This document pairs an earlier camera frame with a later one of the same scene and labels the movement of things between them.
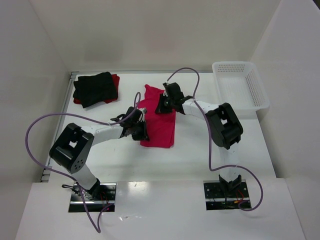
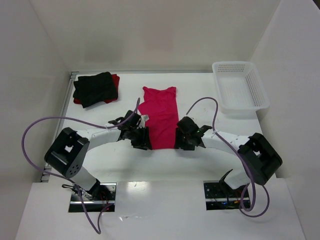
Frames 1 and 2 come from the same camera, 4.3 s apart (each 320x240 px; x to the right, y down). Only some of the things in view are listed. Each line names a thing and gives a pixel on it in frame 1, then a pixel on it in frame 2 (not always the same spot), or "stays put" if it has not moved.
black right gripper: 162,105 to 182,139
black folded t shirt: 94,89 stays put
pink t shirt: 160,126 stays put
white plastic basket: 239,86 stays put
